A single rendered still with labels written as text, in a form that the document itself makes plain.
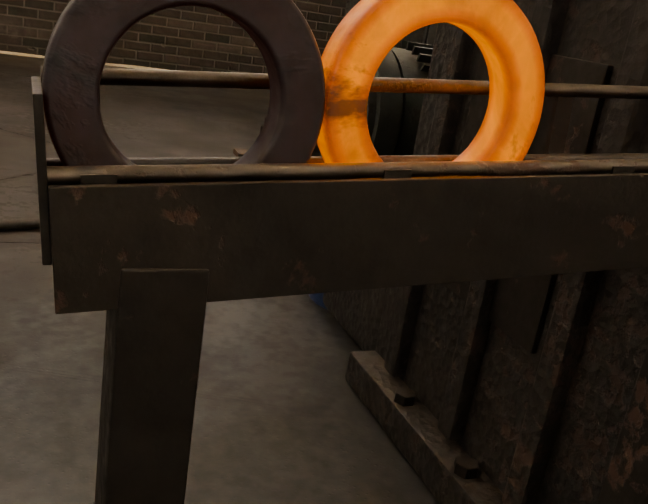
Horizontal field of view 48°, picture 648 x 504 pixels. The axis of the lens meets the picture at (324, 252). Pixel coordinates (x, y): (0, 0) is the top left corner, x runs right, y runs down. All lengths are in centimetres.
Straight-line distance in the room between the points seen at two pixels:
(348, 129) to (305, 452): 89
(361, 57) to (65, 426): 99
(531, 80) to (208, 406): 100
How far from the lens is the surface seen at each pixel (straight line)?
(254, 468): 129
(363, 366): 152
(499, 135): 61
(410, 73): 192
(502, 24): 59
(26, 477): 126
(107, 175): 48
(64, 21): 49
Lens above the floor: 75
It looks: 18 degrees down
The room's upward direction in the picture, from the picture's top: 9 degrees clockwise
